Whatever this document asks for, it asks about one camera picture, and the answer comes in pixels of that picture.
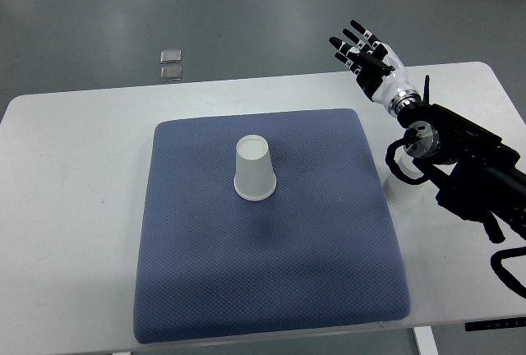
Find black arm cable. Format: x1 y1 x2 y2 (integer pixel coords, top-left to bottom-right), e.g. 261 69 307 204
385 136 431 186

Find lower metal floor plate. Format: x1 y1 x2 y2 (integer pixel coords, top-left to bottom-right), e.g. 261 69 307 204
160 65 182 82

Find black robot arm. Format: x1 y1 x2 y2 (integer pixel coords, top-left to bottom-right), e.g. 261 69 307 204
395 95 525 243

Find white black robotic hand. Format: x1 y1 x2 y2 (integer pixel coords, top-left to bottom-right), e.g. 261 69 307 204
329 20 422 117

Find white paper cup on cushion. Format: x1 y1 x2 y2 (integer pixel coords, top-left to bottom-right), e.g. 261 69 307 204
234 135 277 201

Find blue fabric cushion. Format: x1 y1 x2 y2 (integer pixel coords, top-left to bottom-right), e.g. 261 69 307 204
133 108 410 343

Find white table leg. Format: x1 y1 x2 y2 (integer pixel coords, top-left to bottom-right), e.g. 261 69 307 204
413 326 439 355

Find upper metal floor plate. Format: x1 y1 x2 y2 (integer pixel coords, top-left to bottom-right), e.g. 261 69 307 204
159 48 182 63

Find metal floor plate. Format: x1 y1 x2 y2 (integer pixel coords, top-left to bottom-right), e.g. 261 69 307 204
159 48 182 63
160 65 182 82

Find black table control panel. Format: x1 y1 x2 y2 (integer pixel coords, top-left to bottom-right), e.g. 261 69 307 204
464 317 526 332

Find white paper cup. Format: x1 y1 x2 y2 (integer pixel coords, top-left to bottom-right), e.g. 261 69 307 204
234 135 277 201
382 153 423 208

